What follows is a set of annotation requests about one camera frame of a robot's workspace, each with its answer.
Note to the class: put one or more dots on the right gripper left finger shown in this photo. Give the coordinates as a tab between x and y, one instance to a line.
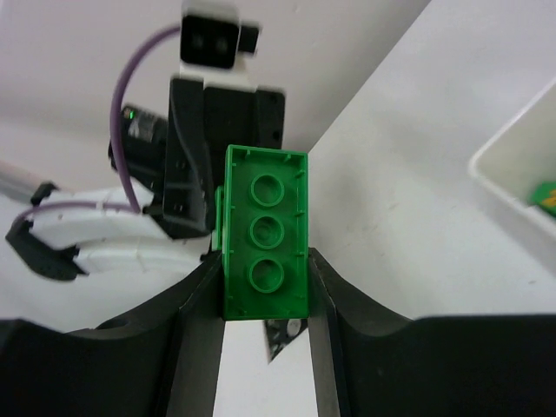
161	358

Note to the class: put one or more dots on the green rectangular lego brick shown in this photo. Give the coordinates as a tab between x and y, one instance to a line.
262	234

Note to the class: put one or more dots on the white three-compartment container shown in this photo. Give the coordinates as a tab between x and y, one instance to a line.
516	161

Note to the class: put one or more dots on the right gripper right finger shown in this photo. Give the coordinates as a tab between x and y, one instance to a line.
370	361

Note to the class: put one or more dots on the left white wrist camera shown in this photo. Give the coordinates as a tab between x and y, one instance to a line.
215	43

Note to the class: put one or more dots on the purple round flower lego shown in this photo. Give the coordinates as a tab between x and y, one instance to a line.
543	196

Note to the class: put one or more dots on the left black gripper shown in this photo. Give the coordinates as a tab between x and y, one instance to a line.
203	122

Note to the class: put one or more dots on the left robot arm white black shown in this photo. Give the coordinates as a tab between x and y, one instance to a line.
55	238

